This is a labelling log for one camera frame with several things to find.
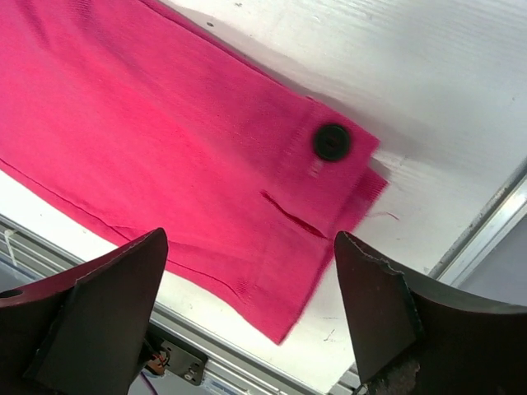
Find black trouser button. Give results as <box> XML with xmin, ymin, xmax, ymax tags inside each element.
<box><xmin>312</xmin><ymin>123</ymin><xmax>352</xmax><ymax>162</ymax></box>

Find aluminium rail frame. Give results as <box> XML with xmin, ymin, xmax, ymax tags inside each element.
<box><xmin>1</xmin><ymin>165</ymin><xmax>526</xmax><ymax>394</ymax></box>

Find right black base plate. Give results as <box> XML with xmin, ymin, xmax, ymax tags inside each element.
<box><xmin>139</xmin><ymin>326</ymin><xmax>208</xmax><ymax>387</ymax></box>

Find magenta trousers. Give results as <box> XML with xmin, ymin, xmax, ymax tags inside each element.
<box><xmin>1</xmin><ymin>1</ymin><xmax>387</xmax><ymax>343</ymax></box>

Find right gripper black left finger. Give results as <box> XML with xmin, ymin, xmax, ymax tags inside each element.
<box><xmin>1</xmin><ymin>228</ymin><xmax>168</xmax><ymax>394</ymax></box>

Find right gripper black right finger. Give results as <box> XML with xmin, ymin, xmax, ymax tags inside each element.
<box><xmin>334</xmin><ymin>231</ymin><xmax>526</xmax><ymax>394</ymax></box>

